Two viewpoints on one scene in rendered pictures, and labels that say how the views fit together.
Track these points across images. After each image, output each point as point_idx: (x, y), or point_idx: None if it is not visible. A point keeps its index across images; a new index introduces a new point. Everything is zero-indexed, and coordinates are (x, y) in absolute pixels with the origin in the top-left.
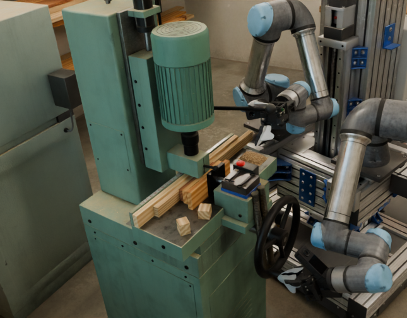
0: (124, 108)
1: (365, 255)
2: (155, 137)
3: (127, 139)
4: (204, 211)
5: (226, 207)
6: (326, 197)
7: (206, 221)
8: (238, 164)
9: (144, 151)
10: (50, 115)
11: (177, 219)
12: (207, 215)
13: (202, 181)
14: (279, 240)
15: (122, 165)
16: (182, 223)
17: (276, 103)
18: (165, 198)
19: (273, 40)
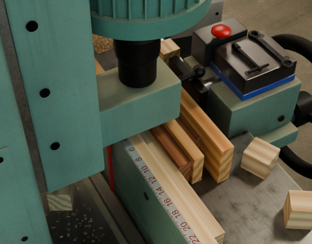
0: (6, 63)
1: None
2: (92, 94)
3: (24, 158)
4: (275, 154)
5: (254, 124)
6: (172, 35)
7: (278, 170)
8: (225, 34)
9: (45, 157)
10: None
11: (292, 207)
12: (277, 158)
13: (200, 114)
14: None
15: (2, 242)
16: None
17: None
18: (192, 205)
19: None
